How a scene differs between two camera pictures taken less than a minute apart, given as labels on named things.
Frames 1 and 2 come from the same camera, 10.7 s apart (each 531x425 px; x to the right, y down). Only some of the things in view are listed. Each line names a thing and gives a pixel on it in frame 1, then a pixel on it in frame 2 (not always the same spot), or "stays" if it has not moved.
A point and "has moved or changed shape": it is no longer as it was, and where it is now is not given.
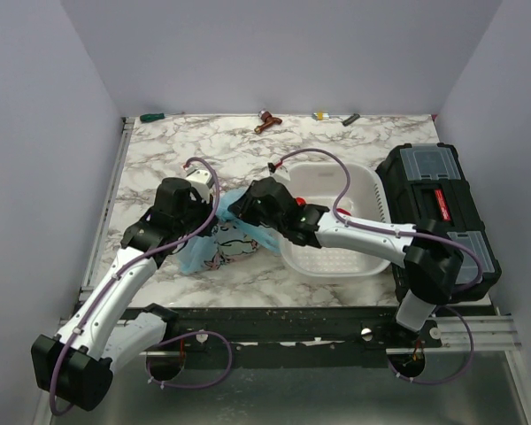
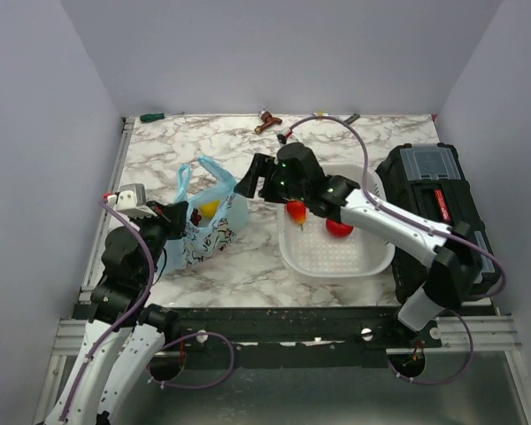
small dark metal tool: (353, 118) stays
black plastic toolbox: (427, 181) stays
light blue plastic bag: (232, 242) has moved or changed shape
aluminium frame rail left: (104, 203) stays
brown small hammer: (268, 119) stays
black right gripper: (243, 206) → (265, 166)
